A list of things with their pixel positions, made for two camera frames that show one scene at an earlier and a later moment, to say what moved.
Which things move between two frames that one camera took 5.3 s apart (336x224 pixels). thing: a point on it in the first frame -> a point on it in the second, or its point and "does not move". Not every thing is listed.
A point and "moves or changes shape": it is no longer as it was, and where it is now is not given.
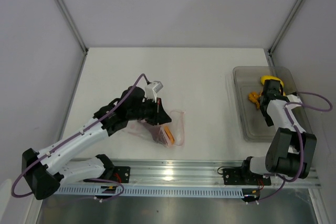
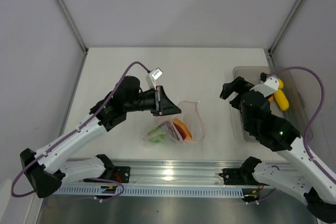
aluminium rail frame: (185, 173) does not move
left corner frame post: (66, 11) does not move
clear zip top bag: (168, 134) moves or changes shape
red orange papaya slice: (162, 135) -> (185, 134)
